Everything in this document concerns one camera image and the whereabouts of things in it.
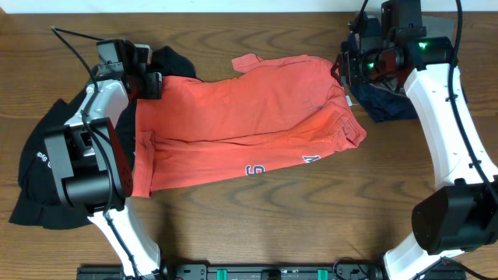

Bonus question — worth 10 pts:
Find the black garment with white logo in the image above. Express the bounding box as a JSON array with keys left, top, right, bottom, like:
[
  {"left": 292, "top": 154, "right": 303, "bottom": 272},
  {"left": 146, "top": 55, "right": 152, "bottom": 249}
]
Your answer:
[{"left": 9, "top": 46, "right": 196, "bottom": 230}]

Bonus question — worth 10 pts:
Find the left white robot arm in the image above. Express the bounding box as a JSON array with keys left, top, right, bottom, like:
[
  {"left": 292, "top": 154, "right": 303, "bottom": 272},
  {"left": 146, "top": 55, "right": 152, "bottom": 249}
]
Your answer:
[{"left": 44, "top": 40, "right": 167, "bottom": 279}]

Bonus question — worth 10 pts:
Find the grey folded t-shirt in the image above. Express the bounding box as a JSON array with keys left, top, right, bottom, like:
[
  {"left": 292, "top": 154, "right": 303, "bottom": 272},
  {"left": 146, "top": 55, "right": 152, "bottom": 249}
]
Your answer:
[{"left": 365, "top": 13, "right": 456, "bottom": 42}]

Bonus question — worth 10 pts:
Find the red orange printed t-shirt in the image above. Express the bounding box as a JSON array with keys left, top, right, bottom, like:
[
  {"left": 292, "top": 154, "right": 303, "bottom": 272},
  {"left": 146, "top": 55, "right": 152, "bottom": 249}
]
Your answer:
[{"left": 133, "top": 54, "right": 366, "bottom": 198}]

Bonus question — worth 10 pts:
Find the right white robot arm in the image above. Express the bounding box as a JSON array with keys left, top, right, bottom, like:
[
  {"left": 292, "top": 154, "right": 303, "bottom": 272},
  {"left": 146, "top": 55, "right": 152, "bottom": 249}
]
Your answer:
[{"left": 331, "top": 37, "right": 497, "bottom": 279}]

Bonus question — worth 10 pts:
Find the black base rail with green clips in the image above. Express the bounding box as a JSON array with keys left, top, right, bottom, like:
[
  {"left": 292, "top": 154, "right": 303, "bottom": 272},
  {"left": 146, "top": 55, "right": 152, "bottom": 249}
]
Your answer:
[{"left": 75, "top": 263, "right": 468, "bottom": 280}]

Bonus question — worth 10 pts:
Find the navy blue folded garment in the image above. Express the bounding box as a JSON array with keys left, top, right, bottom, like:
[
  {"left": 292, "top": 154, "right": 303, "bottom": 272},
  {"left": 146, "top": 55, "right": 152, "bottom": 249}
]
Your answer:
[{"left": 347, "top": 82, "right": 418, "bottom": 123}]

